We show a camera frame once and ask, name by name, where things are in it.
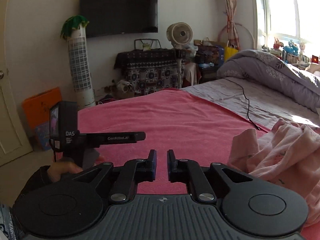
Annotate white tower fan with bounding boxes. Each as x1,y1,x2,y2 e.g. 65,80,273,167
66,26,96,111

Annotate orange folder box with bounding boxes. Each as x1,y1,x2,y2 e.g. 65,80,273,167
22,87,63,152

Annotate grey bed sheet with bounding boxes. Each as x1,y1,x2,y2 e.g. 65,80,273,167
181,77,320,133

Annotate pink hula hoop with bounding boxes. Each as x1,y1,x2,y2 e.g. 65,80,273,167
218,23,256,51

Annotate white kettle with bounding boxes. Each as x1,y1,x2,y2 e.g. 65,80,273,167
117,80,131,93

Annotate patterned cloth covered cabinet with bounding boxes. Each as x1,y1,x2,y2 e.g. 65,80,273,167
114,49,187,97

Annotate red white cloth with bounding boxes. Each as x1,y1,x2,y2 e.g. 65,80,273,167
184,62,201,86

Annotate pink strawberry print pants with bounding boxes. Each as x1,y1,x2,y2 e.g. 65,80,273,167
227,118,320,228

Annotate black cable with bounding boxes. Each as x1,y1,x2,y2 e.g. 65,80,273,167
217,77,262,131

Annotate beige round fan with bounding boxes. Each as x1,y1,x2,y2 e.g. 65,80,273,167
166,22,194,90

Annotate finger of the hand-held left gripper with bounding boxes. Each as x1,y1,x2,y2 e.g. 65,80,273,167
86,131,146,147

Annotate pink blanket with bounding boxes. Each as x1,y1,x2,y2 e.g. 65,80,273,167
77,88,320,240

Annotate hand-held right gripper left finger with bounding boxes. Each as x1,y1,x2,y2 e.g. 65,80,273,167
72,149,157,204

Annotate purple flowered duvet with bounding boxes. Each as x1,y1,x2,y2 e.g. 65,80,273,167
217,49,320,113

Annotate colourful printed box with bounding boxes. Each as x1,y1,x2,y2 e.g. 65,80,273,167
195,45,225,65

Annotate person's left hand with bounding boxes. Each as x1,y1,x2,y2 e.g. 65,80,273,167
47,160,83,182

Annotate black wall television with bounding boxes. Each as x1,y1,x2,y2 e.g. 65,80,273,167
79,0,159,38

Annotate pink patterned curtain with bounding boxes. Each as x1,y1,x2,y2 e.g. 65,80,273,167
223,0,241,51

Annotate window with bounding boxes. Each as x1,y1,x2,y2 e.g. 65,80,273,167
254,0,320,46

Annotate green cloth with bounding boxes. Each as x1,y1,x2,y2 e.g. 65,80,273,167
60,16,90,40

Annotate white door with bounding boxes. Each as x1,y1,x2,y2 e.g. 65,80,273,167
0,62,33,167

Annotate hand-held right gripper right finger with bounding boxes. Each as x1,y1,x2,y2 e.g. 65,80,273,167
167,149,253,204

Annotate blue plush toy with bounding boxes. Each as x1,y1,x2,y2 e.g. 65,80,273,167
283,41,299,55

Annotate yellow paper bag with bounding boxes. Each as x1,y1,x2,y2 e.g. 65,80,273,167
224,45,239,62

